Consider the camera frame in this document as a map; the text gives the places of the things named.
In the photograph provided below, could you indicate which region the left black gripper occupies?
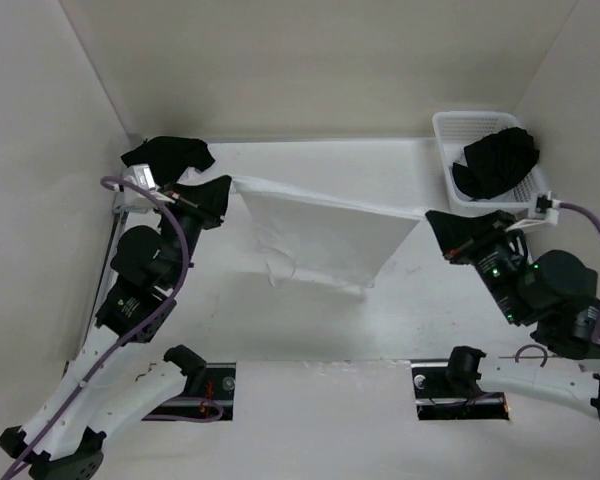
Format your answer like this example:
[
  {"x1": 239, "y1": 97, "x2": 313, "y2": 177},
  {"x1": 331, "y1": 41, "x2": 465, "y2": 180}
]
[{"x1": 155, "y1": 174, "x2": 235, "y2": 287}]

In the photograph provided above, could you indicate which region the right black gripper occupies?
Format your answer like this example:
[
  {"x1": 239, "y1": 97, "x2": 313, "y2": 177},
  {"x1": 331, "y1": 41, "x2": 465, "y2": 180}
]
[{"x1": 425, "y1": 207, "x2": 528, "y2": 322}]

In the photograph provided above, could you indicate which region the white tank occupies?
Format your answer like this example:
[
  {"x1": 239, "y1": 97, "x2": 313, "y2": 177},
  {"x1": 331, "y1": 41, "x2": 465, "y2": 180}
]
[
  {"x1": 177, "y1": 168, "x2": 205, "y2": 186},
  {"x1": 231, "y1": 176, "x2": 425, "y2": 299}
]

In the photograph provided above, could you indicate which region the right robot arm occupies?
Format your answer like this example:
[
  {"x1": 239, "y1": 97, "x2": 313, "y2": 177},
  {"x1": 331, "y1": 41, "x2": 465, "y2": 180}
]
[{"x1": 425, "y1": 210, "x2": 600, "y2": 421}]

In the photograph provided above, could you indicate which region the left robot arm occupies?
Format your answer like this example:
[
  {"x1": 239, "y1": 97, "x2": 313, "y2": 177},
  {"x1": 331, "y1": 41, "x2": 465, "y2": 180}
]
[{"x1": 0, "y1": 175, "x2": 232, "y2": 479}]

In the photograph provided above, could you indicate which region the folded white tank top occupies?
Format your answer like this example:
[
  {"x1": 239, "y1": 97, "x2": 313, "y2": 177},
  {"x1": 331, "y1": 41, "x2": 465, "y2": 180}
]
[{"x1": 177, "y1": 168, "x2": 205, "y2": 186}]

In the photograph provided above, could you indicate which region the folded black tank top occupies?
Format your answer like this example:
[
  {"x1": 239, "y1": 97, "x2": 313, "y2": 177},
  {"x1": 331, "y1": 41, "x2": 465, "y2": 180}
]
[{"x1": 121, "y1": 136, "x2": 215, "y2": 186}]

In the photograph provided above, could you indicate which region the black tank top in basket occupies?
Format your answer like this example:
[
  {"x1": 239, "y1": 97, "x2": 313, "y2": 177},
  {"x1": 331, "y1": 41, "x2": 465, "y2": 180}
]
[{"x1": 451, "y1": 127, "x2": 540, "y2": 200}]

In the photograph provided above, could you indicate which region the folded grey tank top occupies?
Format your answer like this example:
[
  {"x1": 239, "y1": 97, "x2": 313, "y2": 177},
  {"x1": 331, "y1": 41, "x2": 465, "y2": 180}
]
[{"x1": 112, "y1": 191, "x2": 154, "y2": 215}]

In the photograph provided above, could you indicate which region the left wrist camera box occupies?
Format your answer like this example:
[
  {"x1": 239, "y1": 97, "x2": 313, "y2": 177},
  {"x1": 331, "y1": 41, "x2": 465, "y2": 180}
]
[{"x1": 122, "y1": 164, "x2": 158, "y2": 192}]

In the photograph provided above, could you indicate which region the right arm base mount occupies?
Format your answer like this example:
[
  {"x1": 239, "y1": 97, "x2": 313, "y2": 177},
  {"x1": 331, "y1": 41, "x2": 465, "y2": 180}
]
[{"x1": 411, "y1": 346, "x2": 509, "y2": 421}]

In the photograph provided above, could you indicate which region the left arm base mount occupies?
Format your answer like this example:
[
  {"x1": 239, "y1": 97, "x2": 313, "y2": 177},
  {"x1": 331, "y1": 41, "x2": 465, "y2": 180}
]
[{"x1": 144, "y1": 345, "x2": 237, "y2": 424}]

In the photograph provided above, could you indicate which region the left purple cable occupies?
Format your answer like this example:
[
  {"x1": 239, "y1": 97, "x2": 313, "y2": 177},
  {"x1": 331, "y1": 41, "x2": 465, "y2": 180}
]
[{"x1": 0, "y1": 175, "x2": 226, "y2": 480}]

